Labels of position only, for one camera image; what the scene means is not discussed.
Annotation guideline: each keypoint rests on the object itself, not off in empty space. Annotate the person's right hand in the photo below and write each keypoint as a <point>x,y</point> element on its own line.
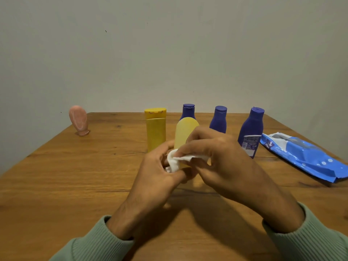
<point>228,168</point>

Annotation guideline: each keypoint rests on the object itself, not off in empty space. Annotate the person's left hand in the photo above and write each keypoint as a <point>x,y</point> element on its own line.
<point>152,182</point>

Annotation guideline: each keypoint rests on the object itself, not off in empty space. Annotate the person's right thumb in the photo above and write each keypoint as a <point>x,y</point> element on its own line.
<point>201,171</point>

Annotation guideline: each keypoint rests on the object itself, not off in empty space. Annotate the person's left thumb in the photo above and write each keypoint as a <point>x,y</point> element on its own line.
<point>180,177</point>

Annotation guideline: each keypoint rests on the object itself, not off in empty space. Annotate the person's right middle finger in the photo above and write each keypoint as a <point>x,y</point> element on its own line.
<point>202,132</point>

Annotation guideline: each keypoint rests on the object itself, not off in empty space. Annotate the pale yellow plastic bottle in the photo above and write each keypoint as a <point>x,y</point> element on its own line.
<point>184,130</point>

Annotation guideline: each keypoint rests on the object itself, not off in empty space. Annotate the white wet wipe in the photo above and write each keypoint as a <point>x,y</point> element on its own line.
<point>174,160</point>

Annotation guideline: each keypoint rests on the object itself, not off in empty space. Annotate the person's left forearm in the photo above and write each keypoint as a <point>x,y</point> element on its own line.
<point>108,239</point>

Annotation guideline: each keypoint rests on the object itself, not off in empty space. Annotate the person's right forearm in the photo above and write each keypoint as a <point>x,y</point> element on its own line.
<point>296,231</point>

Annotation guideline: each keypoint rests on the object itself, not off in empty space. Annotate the blue bottle with blue cap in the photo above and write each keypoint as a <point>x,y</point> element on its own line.
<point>219,120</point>
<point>188,111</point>

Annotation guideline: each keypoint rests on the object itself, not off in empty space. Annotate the yellow bottle with yellow cap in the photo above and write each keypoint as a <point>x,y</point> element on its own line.
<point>155,130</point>

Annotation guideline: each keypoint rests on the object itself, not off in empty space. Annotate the blue bottle with white label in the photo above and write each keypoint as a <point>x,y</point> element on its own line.
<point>251,133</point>

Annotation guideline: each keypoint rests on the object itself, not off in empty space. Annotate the blue wet wipes packet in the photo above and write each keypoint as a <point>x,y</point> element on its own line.
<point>307,157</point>

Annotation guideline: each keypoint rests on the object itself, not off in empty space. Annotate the pink squeeze tube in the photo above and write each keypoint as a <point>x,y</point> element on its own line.
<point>78,119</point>

